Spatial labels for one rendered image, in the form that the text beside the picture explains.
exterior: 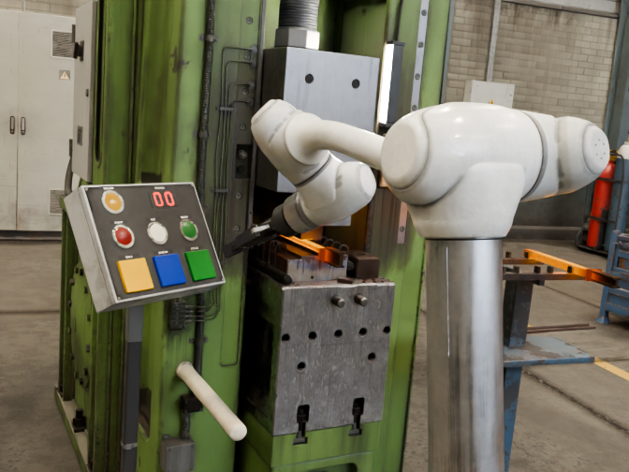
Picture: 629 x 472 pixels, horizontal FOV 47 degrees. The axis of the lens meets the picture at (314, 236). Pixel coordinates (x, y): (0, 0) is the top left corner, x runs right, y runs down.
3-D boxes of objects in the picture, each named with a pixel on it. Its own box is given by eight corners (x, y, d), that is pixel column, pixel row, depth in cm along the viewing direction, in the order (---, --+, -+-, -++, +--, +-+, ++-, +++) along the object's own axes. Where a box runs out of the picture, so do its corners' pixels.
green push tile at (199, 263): (217, 276, 182) (208, 248, 183) (194, 280, 176) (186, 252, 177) (212, 278, 183) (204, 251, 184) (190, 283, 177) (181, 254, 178)
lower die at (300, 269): (345, 279, 219) (348, 252, 217) (285, 282, 209) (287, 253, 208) (286, 251, 255) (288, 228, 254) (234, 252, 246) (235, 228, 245)
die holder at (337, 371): (382, 420, 227) (396, 282, 220) (271, 436, 210) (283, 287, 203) (303, 361, 276) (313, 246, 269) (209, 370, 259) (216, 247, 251)
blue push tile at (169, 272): (187, 281, 174) (178, 253, 175) (162, 286, 168) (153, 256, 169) (183, 284, 175) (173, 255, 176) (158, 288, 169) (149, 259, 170)
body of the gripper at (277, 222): (288, 233, 156) (259, 248, 161) (313, 230, 162) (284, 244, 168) (277, 200, 157) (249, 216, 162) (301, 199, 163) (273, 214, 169)
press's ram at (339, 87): (391, 195, 220) (404, 61, 214) (276, 192, 203) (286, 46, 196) (327, 179, 257) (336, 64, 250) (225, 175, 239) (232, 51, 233)
